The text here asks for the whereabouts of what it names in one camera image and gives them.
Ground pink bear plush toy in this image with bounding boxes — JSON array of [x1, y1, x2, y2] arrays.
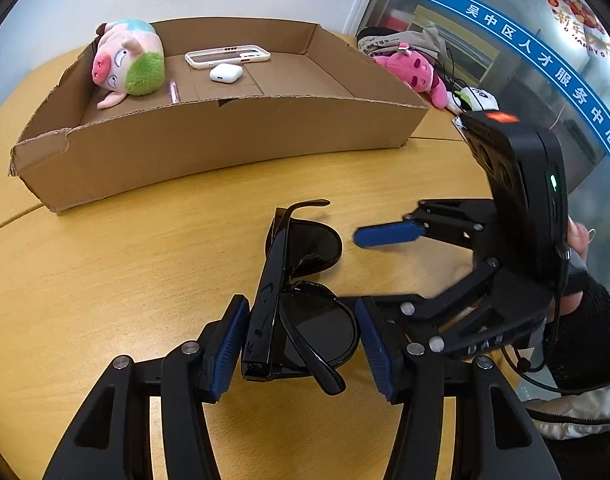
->
[[372, 46, 451, 110]]

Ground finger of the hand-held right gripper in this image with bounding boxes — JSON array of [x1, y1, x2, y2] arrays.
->
[[372, 257, 501, 356], [354, 199, 496, 261]]

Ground festive window sticker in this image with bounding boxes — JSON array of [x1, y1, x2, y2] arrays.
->
[[548, 0, 610, 58]]

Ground panda plush toy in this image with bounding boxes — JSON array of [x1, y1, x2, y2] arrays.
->
[[447, 86, 501, 116]]

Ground clear phone case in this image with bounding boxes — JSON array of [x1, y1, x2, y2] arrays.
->
[[185, 45, 272, 70]]

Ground white earbuds case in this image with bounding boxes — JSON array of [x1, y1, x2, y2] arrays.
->
[[209, 62, 243, 83]]

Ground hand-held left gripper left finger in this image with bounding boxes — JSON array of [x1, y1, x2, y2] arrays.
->
[[42, 294, 251, 480]]

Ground pink pig plush toy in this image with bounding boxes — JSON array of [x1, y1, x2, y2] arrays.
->
[[91, 19, 167, 111]]

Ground blue banner strip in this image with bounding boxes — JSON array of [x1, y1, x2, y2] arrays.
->
[[396, 0, 610, 181]]

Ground beige cloth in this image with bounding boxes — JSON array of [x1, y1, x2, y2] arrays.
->
[[407, 26, 458, 63]]

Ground person's right hand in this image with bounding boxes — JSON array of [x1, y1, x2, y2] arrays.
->
[[546, 217, 593, 323]]

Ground brown cardboard box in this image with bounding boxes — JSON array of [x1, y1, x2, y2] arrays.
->
[[7, 17, 430, 215]]

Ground black sunglasses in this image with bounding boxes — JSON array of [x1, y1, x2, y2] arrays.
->
[[241, 199, 360, 396]]

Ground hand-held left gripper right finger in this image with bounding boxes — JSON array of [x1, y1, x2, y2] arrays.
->
[[354, 297, 563, 480]]

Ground white puffer jacket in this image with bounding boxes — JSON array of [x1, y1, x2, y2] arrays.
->
[[522, 385, 610, 443]]

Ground white printed cloth bag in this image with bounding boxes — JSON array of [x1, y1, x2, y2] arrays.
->
[[356, 25, 411, 57]]

